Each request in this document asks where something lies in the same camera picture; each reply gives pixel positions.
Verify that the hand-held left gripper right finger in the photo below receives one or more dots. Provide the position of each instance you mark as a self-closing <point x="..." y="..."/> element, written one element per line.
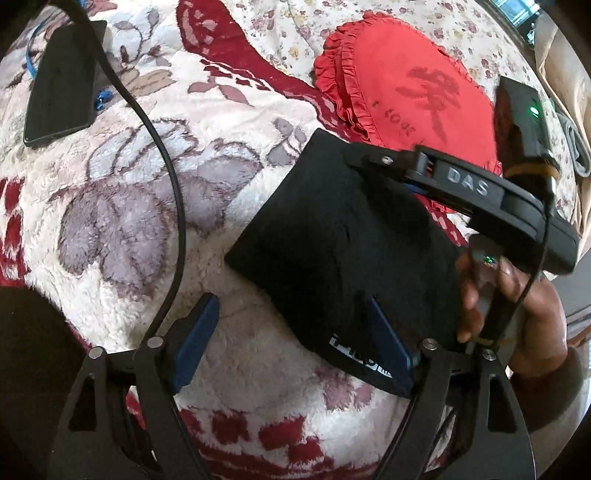
<point x="388" y="347"/>

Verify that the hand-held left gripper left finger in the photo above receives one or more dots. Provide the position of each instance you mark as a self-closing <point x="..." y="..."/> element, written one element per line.
<point x="196" y="342"/>

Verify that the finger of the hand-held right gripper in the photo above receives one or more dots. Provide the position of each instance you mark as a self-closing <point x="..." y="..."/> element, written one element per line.
<point x="378" y="160"/>

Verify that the black pants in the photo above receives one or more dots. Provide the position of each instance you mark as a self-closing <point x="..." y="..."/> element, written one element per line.
<point x="323" y="240"/>

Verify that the person's right forearm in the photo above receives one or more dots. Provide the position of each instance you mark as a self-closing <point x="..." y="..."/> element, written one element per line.
<point x="554" y="392"/>

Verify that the person's right hand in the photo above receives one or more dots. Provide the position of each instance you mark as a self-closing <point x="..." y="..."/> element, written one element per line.
<point x="540" y="318"/>

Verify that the grey cloth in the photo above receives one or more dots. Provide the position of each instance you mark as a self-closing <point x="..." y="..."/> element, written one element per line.
<point x="577" y="143"/>

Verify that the red ruffled pillow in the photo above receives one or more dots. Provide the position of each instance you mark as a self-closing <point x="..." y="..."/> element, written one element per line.
<point x="392" y="69"/>

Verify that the floral bed sheet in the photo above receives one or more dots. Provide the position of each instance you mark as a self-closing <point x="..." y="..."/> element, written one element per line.
<point x="286" y="27"/>

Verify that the cream and red fleece blanket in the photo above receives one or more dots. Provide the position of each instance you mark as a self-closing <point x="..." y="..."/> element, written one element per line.
<point x="115" y="161"/>

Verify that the black smartphone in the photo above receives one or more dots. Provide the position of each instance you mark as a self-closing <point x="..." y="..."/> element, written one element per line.
<point x="60" y="92"/>

